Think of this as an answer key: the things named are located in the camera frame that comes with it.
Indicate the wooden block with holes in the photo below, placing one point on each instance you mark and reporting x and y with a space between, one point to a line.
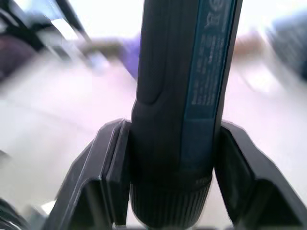
251 44

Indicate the dark blue electric screwdriver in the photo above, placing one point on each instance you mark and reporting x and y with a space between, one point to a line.
172 107

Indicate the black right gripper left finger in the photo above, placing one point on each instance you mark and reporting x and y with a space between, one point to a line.
96 179

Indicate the dark navy fabric case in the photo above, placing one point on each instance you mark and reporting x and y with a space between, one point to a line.
290 48

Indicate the purple tissue pack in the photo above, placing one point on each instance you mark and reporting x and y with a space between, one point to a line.
132 55

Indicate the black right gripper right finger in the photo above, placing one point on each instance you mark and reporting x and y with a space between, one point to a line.
254 187

